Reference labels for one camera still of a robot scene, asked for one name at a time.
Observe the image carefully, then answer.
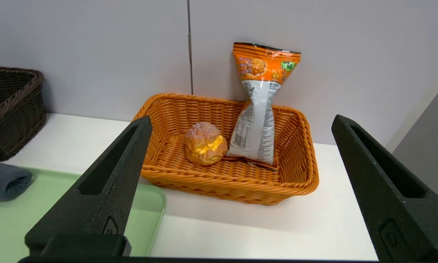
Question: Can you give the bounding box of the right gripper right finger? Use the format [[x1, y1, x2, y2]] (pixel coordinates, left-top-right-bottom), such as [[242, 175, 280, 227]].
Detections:
[[331, 115, 438, 262]]

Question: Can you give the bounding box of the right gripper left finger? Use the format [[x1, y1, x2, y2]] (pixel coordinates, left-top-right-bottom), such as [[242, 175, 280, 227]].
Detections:
[[24, 115, 153, 256]]

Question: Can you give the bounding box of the dark grey cloth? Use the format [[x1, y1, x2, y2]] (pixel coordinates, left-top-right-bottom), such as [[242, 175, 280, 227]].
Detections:
[[0, 160, 33, 201]]

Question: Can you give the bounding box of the cream puff bread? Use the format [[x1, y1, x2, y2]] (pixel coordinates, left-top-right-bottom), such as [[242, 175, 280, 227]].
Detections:
[[184, 122, 228, 167]]

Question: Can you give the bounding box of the orange snack bag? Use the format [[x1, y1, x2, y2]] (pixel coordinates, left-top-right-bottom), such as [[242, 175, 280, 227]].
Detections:
[[224, 42, 301, 171]]

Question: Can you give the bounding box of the dark brown wicker basket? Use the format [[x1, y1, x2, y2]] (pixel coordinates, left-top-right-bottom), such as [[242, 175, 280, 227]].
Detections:
[[0, 66, 47, 162]]

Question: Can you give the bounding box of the orange wicker basket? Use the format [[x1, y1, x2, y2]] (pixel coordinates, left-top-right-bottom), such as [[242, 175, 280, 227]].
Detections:
[[132, 93, 320, 206]]

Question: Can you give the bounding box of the light green plastic tray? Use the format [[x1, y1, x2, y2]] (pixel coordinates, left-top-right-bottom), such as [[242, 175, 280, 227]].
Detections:
[[0, 167, 167, 258]]

